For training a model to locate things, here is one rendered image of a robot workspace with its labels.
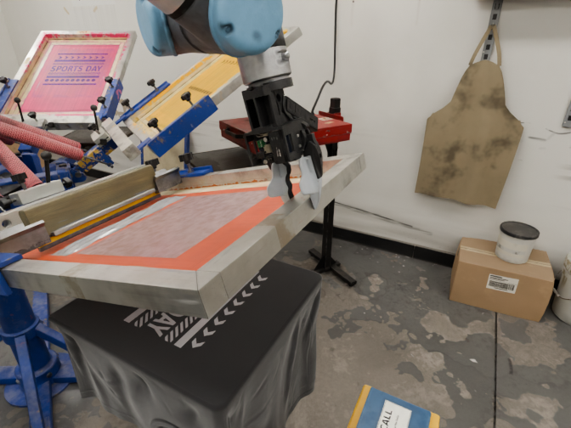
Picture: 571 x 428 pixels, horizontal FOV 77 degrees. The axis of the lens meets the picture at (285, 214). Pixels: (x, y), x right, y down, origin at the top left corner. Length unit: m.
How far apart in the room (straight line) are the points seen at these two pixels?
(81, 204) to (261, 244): 0.60
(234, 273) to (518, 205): 2.40
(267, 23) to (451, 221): 2.48
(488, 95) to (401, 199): 0.86
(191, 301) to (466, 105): 2.25
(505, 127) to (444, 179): 0.45
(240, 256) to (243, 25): 0.25
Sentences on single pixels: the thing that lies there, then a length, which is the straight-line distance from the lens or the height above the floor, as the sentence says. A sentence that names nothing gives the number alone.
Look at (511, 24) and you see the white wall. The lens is 2.52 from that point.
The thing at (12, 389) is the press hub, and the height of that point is 0.01.
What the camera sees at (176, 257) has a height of 1.19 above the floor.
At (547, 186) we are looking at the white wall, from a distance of 2.67.
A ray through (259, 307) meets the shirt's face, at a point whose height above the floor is 0.95.
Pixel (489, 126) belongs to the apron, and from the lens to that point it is 2.49.
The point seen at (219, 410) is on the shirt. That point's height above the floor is 0.95.
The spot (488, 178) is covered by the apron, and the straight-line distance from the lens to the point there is 2.60.
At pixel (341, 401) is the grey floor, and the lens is 1.89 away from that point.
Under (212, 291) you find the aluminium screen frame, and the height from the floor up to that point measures 1.26.
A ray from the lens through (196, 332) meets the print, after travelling 0.82.
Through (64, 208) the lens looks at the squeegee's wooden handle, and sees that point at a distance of 0.97.
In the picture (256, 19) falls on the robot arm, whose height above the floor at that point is 1.53.
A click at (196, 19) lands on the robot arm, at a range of 0.39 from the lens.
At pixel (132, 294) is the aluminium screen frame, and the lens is 0.50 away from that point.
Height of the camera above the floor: 1.51
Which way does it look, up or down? 26 degrees down
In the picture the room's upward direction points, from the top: straight up
